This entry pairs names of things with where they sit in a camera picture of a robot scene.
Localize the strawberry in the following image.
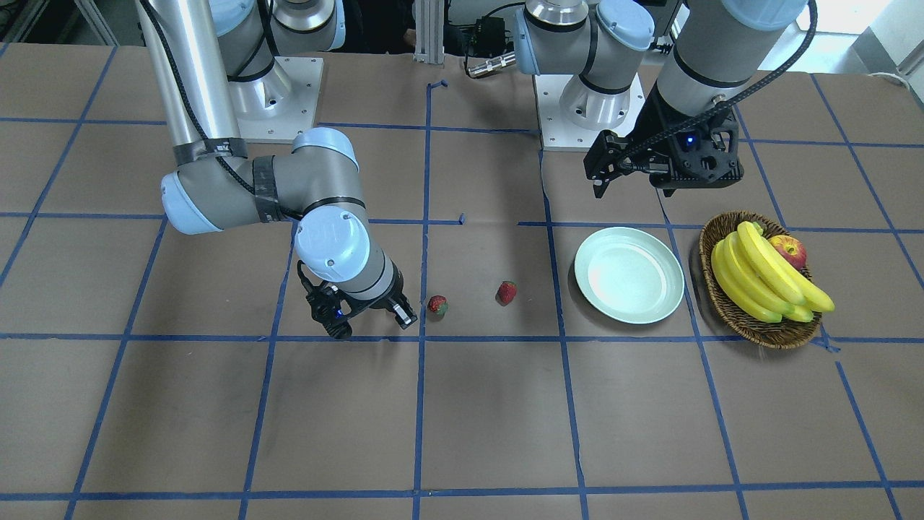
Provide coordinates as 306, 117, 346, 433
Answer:
427, 294, 449, 317
495, 280, 518, 306

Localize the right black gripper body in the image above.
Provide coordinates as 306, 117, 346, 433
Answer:
339, 271, 406, 319

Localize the wicker basket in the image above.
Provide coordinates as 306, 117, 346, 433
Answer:
695, 210, 822, 350

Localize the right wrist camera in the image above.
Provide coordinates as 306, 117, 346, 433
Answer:
296, 260, 352, 340

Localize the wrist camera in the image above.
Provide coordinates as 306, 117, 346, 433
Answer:
296, 260, 352, 340
648, 109, 744, 197

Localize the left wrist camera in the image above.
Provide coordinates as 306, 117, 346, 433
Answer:
648, 109, 744, 197

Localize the red apple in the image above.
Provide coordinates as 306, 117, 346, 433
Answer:
768, 235, 806, 270

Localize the yellow banana bunch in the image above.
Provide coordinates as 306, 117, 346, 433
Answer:
712, 221, 835, 324

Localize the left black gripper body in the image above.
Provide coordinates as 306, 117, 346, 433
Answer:
628, 83, 723, 163

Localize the aluminium frame post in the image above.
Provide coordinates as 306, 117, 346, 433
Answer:
414, 0, 445, 66

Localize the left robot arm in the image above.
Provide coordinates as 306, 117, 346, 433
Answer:
513, 1, 818, 198

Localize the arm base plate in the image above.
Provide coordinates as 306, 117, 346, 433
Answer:
533, 74, 645, 152
228, 56, 324, 144

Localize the light green plate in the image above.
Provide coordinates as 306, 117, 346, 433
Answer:
574, 227, 684, 325

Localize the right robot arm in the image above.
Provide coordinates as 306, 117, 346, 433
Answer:
136, 1, 417, 339

